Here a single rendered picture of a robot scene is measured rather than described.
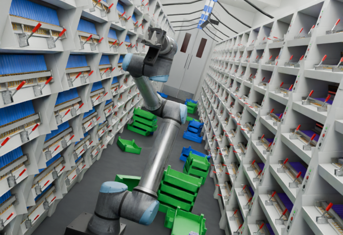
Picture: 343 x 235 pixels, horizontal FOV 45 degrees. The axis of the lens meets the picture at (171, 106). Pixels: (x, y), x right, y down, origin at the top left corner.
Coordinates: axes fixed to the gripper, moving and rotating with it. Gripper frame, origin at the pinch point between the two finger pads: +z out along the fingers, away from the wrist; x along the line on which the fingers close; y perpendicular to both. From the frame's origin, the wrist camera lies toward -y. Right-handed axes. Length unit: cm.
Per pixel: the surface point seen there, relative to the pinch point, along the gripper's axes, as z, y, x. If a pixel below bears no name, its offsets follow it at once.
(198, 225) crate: -133, -111, 27
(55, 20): 11.5, -0.9, -34.8
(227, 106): -367, -34, 1
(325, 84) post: -96, 6, 80
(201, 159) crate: -287, -94, -3
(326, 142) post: -26, -22, 81
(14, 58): 36, -18, -32
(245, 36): -432, 65, -8
